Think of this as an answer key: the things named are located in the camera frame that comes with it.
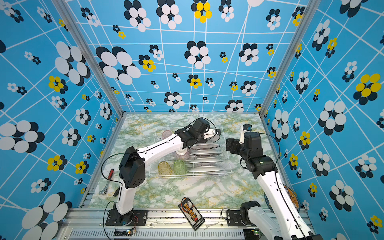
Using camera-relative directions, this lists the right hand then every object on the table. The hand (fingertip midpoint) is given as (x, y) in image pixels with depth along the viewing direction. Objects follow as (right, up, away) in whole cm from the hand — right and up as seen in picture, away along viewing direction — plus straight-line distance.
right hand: (235, 140), depth 76 cm
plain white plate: (-15, -11, +4) cm, 19 cm away
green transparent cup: (-30, -17, +11) cm, 36 cm away
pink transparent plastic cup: (-39, +3, +18) cm, 43 cm away
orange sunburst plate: (-15, -7, +5) cm, 18 cm away
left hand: (-15, +7, +11) cm, 20 cm away
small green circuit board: (-53, -43, -6) cm, 69 cm away
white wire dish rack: (-6, -1, +19) cm, 20 cm away
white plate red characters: (-15, -5, +20) cm, 25 cm away
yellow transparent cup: (-37, -16, +4) cm, 41 cm away
